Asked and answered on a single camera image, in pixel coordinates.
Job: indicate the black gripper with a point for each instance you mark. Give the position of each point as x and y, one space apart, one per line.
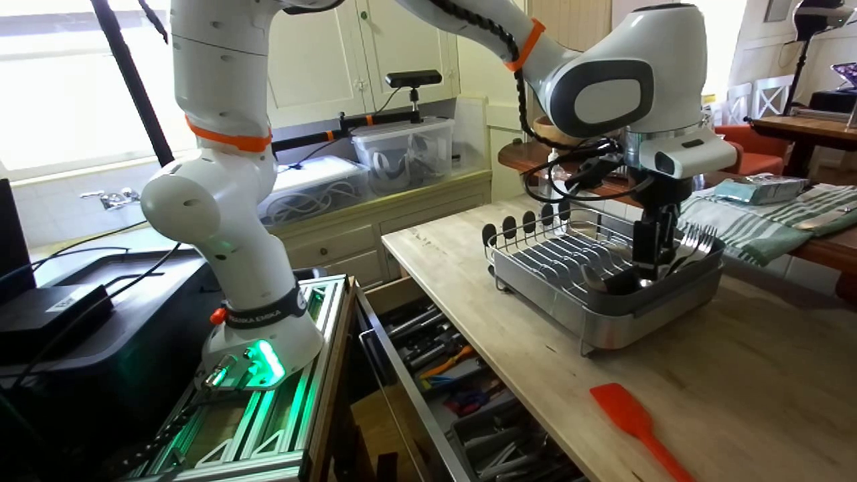
663 196

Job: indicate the silver fork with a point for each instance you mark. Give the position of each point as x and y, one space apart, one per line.
695 249

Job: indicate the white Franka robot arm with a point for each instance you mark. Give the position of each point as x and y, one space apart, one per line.
223 214

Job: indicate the dark grey utensil holder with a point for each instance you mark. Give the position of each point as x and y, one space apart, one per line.
679 292

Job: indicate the green striped dish towel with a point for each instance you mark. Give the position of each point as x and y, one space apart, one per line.
758 231

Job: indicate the teal flat package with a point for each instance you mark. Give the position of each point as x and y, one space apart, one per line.
758 192

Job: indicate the red sofa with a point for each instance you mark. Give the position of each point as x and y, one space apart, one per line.
758 161

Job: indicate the red silicone spatula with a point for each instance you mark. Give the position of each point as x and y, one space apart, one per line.
625 410

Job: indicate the white lattice chair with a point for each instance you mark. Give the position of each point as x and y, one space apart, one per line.
767 98

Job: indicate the dark wooden table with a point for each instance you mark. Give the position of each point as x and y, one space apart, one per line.
803 130

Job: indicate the open kitchen drawer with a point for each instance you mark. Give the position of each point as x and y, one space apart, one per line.
446 375

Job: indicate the clear plastic storage bin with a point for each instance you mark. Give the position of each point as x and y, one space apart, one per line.
403 152

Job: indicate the cream drawer cabinet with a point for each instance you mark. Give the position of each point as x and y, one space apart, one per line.
338 244

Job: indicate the black bar with orange clamps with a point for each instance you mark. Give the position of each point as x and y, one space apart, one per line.
304 139

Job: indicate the black equipment case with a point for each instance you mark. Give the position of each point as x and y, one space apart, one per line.
135 375

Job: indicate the black tripod pole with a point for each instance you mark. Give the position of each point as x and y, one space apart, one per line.
135 85

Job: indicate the black flat box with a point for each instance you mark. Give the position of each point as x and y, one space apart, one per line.
55 316

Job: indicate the black monitor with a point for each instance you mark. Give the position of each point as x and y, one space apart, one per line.
12 243

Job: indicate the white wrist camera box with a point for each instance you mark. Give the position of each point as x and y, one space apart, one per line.
685 157

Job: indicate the black camera on bar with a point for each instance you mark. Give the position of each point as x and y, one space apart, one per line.
412 79

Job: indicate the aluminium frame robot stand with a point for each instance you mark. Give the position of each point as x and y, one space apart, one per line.
267 430

